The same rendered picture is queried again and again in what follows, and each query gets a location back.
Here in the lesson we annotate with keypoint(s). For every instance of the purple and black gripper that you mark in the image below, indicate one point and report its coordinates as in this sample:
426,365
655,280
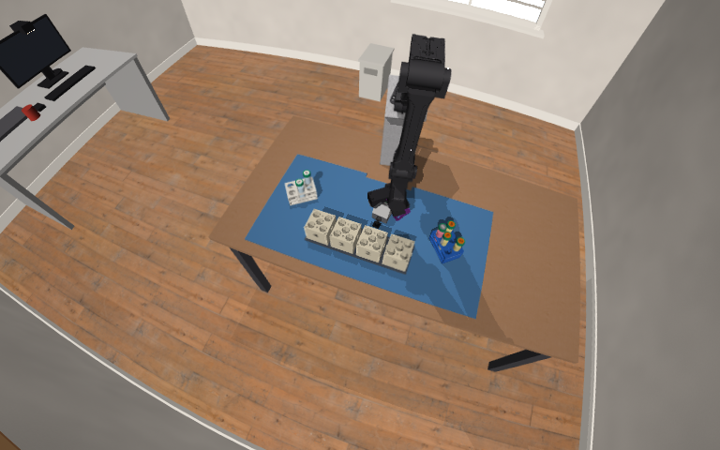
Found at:
403,213

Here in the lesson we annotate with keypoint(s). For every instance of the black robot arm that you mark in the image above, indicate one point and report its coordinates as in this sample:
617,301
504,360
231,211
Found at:
415,101

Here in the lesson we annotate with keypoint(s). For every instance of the white tube rack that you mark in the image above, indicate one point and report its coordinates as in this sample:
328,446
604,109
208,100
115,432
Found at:
292,198

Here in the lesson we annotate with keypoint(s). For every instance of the blue tube rack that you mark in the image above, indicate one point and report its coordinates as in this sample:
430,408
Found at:
445,250

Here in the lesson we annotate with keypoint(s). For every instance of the white box with done label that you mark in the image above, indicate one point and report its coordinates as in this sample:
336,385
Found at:
381,214

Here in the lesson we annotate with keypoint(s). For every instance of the blue bench mat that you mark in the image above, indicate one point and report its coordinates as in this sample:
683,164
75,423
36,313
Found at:
343,192

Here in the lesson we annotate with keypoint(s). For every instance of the test tube with pink liquid and green cap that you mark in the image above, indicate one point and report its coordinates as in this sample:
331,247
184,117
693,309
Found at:
441,229

